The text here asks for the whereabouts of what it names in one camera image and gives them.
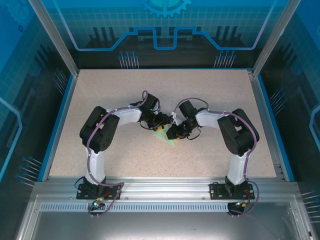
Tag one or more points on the light green paper sheet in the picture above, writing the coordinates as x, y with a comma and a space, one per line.
161, 135

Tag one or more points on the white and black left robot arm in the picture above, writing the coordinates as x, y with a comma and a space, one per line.
127, 117

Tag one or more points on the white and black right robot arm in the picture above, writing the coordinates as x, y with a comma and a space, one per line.
240, 137

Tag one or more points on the blue table edge strip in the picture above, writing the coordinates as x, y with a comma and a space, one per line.
275, 130
58, 130

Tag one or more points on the aluminium frame rail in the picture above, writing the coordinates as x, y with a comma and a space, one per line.
165, 188

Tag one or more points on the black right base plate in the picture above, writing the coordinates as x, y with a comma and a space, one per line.
215, 192

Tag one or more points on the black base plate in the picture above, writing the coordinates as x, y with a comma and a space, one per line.
215, 192
81, 193

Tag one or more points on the aluminium side rail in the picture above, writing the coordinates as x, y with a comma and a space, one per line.
267, 130

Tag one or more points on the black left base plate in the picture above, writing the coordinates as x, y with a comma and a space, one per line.
81, 193

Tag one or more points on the aluminium frame post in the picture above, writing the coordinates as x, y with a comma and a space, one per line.
273, 37
57, 37

